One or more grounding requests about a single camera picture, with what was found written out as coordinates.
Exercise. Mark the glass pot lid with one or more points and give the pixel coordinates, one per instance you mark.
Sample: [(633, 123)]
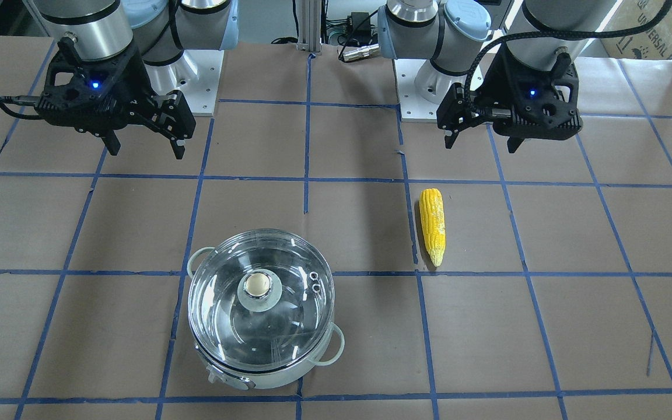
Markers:
[(261, 297)]

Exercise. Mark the black power adapter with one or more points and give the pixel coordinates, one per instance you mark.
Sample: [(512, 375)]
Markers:
[(358, 25)]

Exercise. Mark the cardboard box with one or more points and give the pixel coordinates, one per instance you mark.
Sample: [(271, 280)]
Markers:
[(655, 43)]

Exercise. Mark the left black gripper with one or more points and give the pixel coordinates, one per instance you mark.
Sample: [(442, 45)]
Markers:
[(500, 81)]

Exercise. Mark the pale green steel pot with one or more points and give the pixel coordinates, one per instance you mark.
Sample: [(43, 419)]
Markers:
[(266, 350)]

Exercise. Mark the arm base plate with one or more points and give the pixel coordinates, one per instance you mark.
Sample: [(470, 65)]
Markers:
[(196, 74), (421, 88)]

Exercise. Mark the aluminium frame post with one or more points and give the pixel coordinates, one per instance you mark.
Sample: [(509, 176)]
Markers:
[(310, 17)]

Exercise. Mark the yellow corn cob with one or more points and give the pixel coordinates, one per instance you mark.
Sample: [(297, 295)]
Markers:
[(432, 217)]

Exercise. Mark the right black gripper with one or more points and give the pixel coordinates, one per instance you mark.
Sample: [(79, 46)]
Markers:
[(136, 77)]

